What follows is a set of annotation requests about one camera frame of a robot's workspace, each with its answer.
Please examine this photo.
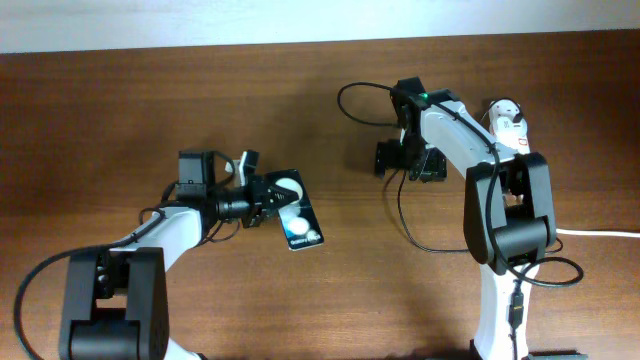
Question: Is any white USB charger plug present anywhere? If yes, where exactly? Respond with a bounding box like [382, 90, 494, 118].
[490, 116, 528, 146]

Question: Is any black USB charging cable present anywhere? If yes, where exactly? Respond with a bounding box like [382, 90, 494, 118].
[382, 168, 471, 254]

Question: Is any black Samsung smartphone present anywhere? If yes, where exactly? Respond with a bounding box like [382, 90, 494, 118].
[265, 169, 324, 251]

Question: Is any white power strip cord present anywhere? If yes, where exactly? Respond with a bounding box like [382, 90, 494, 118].
[554, 227, 640, 239]

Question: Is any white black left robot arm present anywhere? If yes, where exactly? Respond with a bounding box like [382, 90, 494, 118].
[59, 151, 304, 359]

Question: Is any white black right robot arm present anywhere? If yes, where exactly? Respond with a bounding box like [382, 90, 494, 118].
[375, 77, 584, 359]

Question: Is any white power strip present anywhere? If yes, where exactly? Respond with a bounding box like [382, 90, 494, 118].
[488, 98, 531, 154]

